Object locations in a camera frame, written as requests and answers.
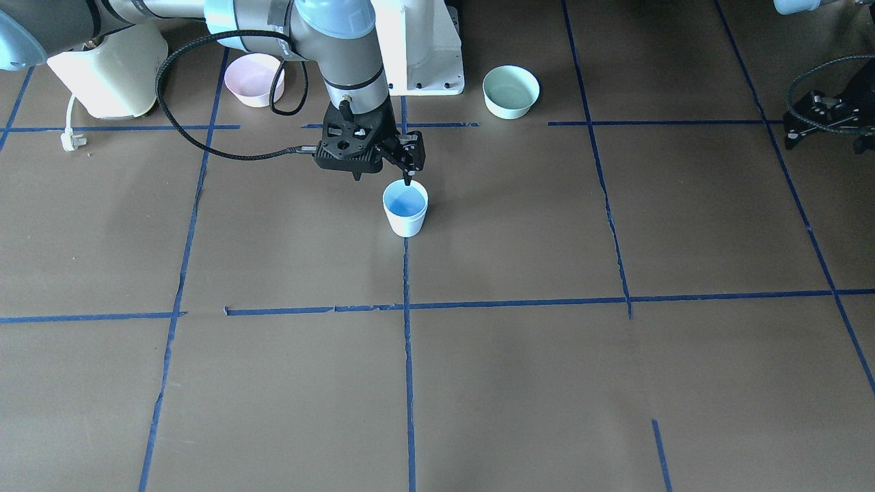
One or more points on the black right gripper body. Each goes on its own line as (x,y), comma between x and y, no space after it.
(409,152)

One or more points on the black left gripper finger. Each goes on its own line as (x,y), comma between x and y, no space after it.
(791,140)

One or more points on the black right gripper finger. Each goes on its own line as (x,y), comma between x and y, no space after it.
(410,155)

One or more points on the light blue cup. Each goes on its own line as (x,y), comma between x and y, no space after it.
(403,200)
(406,226)

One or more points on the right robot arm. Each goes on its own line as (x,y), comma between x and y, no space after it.
(338,36)

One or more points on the pink bowl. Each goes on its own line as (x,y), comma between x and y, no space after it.
(255,79)

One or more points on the green bowl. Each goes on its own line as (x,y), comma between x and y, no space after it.
(509,91)

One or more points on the cream toaster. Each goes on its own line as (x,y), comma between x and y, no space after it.
(115,80)

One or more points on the white power plug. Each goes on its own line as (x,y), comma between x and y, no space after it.
(70,139)

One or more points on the white pedestal column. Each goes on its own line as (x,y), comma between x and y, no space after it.
(420,47)

